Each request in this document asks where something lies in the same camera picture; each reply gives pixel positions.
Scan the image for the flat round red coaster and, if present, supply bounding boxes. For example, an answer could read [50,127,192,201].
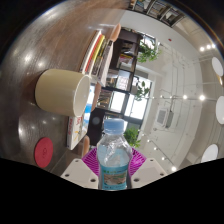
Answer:
[33,137,54,169]

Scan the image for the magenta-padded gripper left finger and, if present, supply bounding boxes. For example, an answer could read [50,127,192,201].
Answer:
[60,147,101,190]

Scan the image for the cream paper cup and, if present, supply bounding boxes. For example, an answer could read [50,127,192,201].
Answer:
[34,68,92,118]

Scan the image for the bushy potted plant, dark pot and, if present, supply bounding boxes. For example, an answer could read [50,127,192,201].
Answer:
[123,127,142,149]

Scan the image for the clear blue-capped water bottle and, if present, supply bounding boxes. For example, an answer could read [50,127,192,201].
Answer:
[96,118,133,191]

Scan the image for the potted plant in white pot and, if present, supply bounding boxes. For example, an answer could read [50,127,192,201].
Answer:
[134,80,151,101]

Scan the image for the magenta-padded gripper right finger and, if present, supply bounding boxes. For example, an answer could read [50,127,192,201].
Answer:
[128,147,168,190]

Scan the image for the large blue-covered book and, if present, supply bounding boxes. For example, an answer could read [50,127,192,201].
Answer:
[66,113,88,151]

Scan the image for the group of track spotlights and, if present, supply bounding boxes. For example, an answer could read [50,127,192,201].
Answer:
[146,43,218,173]

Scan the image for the group of round ceiling lamps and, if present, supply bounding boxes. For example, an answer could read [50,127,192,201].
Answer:
[200,56,224,164]

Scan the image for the dark open shelf unit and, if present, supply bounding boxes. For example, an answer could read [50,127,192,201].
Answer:
[88,28,154,148]

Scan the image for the ceiling air conditioner unit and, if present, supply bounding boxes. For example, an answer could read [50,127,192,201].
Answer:
[155,107,175,129]

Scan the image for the tall wall bookshelf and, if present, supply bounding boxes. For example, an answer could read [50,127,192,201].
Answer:
[128,0,188,26]

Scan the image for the leafy potted plant by window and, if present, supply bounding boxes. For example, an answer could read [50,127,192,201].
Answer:
[138,41,161,64]

